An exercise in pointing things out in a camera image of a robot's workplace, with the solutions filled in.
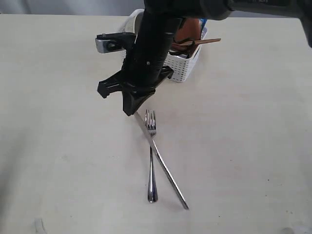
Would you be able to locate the upper wooden chopstick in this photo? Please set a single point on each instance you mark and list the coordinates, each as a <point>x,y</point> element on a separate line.
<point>207,41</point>

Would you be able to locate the blue cloth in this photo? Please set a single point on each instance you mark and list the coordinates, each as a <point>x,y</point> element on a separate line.
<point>202,23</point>

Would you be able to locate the silver metal fork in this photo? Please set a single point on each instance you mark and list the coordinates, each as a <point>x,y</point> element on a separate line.
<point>150,122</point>

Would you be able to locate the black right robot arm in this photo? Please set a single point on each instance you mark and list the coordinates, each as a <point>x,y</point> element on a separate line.
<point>162,19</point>

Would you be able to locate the silver table knife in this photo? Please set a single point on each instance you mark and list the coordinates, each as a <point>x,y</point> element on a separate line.
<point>156,153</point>

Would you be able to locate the brown wooden plate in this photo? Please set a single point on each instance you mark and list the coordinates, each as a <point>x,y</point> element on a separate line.
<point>190,30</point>

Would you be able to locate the white perforated plastic basket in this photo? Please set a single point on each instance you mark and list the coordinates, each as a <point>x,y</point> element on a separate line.
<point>181,65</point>

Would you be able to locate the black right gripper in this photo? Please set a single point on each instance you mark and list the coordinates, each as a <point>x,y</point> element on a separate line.
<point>137,79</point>

